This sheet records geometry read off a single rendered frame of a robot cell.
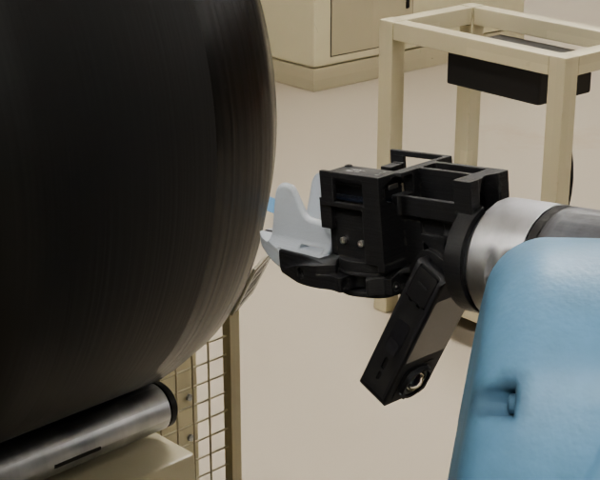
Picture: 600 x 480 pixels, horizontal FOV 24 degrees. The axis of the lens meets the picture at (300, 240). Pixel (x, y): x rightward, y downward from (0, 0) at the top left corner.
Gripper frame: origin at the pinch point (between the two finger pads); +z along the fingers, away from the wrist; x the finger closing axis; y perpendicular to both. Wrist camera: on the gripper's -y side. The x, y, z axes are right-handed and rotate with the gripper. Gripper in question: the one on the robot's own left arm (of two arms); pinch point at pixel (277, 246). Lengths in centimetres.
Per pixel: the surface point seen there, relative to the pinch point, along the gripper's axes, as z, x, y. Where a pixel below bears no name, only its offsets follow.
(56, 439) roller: 25.9, 4.5, -19.9
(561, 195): 117, -193, -53
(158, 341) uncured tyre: 14.9, 0.5, -10.0
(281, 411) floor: 156, -134, -96
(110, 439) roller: 25.4, -0.6, -21.6
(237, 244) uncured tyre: 10.4, -5.0, -2.6
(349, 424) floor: 141, -141, -98
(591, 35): 128, -222, -21
